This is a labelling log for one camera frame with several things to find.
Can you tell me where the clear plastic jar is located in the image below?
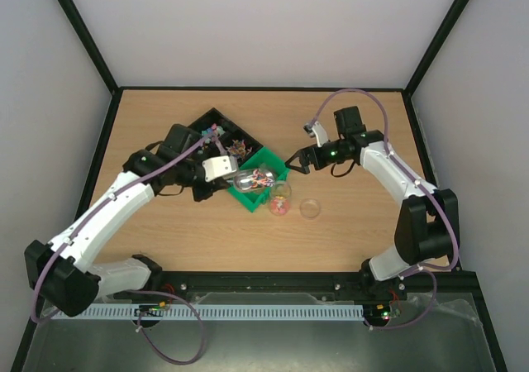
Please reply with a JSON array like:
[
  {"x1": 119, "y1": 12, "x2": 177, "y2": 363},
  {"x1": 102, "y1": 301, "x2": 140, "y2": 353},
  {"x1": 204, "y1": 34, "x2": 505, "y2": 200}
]
[{"x1": 268, "y1": 181, "x2": 292, "y2": 216}]

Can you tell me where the clear jar lid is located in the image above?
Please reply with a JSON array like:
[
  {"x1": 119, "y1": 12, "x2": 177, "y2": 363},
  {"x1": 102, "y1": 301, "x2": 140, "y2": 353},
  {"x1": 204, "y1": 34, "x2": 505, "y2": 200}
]
[{"x1": 299, "y1": 198, "x2": 322, "y2": 219}]

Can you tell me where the green bin with gummies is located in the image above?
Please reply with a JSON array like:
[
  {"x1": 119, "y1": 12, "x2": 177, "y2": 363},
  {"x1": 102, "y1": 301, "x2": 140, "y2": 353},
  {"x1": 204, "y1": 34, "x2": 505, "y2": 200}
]
[{"x1": 228, "y1": 147, "x2": 288, "y2": 212}]

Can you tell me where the metal scoop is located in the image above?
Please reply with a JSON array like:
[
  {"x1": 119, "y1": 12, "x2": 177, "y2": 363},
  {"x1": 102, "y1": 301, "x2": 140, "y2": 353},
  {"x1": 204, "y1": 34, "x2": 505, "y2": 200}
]
[{"x1": 231, "y1": 168, "x2": 276, "y2": 193}]

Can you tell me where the black bin with star candies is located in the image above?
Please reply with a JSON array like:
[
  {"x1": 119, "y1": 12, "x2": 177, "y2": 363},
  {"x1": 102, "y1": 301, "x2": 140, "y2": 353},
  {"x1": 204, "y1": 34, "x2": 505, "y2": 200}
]
[{"x1": 188, "y1": 107, "x2": 239, "y2": 149}]

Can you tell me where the black bin with lollipop candies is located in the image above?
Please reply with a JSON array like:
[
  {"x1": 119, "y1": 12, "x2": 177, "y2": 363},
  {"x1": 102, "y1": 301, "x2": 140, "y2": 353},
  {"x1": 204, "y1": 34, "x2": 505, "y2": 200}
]
[{"x1": 218, "y1": 127, "x2": 263, "y2": 165}]

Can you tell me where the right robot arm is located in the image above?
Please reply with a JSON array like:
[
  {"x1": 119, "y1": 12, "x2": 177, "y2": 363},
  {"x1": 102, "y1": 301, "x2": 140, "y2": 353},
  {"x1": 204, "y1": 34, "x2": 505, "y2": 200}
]
[{"x1": 285, "y1": 106, "x2": 459, "y2": 299}]

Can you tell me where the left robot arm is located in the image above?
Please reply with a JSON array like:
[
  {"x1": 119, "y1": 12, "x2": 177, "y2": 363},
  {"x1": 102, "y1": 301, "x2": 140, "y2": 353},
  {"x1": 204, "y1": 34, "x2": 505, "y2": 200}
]
[{"x1": 24, "y1": 124, "x2": 239, "y2": 317}]

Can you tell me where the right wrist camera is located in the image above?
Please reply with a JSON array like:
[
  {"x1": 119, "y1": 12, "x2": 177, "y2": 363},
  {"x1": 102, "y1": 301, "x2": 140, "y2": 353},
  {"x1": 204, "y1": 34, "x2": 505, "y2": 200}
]
[{"x1": 303, "y1": 121, "x2": 329, "y2": 148}]

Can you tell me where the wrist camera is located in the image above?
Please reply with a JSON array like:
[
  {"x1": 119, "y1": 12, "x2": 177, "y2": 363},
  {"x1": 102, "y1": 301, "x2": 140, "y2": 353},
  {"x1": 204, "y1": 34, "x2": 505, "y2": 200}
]
[
  {"x1": 303, "y1": 121, "x2": 329, "y2": 148},
  {"x1": 202, "y1": 155, "x2": 239, "y2": 182}
]

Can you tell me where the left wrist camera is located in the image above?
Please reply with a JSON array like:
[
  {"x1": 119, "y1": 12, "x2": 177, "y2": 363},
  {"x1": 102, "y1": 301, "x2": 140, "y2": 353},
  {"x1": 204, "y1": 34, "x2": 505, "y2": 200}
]
[{"x1": 202, "y1": 155, "x2": 239, "y2": 182}]

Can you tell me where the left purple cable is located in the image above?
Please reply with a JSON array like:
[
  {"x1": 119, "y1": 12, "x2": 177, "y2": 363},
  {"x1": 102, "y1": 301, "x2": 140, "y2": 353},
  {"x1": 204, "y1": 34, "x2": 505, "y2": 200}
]
[{"x1": 31, "y1": 124, "x2": 222, "y2": 365}]

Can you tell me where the purple cable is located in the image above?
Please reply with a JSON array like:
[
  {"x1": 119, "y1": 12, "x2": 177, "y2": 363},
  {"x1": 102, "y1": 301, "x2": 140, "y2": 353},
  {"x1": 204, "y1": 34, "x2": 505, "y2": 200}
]
[
  {"x1": 31, "y1": 124, "x2": 222, "y2": 365},
  {"x1": 307, "y1": 88, "x2": 462, "y2": 331}
]

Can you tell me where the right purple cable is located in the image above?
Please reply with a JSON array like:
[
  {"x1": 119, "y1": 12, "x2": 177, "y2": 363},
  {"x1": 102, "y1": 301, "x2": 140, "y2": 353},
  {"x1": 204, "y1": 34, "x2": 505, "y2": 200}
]
[{"x1": 307, "y1": 88, "x2": 462, "y2": 331}]

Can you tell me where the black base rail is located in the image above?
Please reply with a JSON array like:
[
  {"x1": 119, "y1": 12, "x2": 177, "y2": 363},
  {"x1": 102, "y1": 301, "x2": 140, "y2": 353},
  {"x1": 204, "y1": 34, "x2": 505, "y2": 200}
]
[{"x1": 147, "y1": 271, "x2": 406, "y2": 303}]

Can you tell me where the grey slotted cable duct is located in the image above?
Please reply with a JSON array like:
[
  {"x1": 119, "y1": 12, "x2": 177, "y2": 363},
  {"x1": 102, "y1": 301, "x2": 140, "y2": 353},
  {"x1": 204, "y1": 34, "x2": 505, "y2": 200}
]
[{"x1": 77, "y1": 304, "x2": 364, "y2": 322}]

